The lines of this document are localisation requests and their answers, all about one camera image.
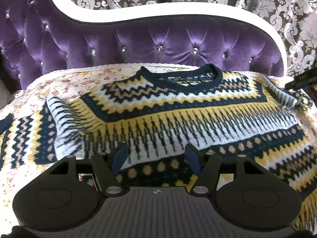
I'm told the yellow navy patterned knit sweater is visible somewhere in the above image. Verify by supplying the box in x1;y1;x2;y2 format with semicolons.
1;64;316;232

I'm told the purple tufted chaise backrest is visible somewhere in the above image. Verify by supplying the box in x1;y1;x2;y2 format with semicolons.
1;0;287;92

